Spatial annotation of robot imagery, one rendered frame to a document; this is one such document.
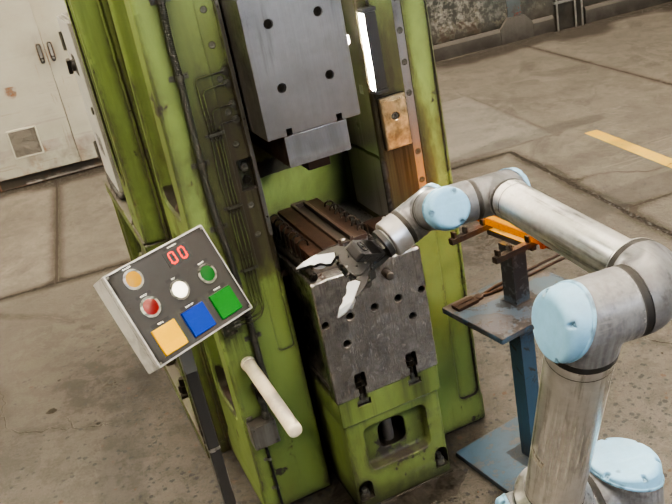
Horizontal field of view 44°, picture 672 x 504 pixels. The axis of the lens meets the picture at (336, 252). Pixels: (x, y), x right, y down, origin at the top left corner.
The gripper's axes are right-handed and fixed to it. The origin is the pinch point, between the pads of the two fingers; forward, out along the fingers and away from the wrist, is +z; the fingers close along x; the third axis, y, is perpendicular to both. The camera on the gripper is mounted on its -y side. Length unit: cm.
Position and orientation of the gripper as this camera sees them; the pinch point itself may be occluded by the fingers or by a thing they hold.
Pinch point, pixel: (315, 292)
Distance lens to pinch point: 184.2
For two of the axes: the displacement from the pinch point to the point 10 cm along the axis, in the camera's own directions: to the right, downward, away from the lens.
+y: 1.3, 3.9, 9.1
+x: -6.2, -6.9, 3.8
